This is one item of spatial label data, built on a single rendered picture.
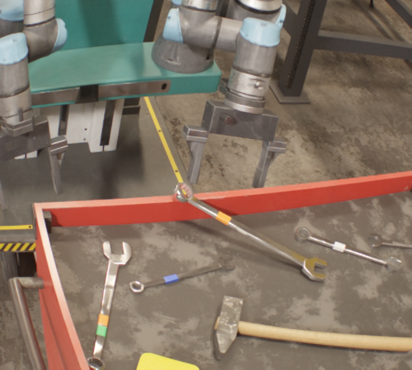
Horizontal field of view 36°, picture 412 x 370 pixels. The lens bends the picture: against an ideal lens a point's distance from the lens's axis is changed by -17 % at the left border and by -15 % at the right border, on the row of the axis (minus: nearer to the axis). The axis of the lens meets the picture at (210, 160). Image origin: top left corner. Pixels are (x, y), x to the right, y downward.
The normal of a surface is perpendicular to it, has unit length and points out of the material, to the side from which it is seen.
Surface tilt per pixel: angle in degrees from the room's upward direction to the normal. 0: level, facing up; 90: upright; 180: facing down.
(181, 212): 90
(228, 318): 0
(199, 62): 73
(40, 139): 67
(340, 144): 0
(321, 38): 90
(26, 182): 0
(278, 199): 90
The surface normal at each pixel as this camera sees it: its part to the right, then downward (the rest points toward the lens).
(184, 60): 0.07, 0.40
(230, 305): 0.20, -0.73
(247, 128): 0.31, 0.33
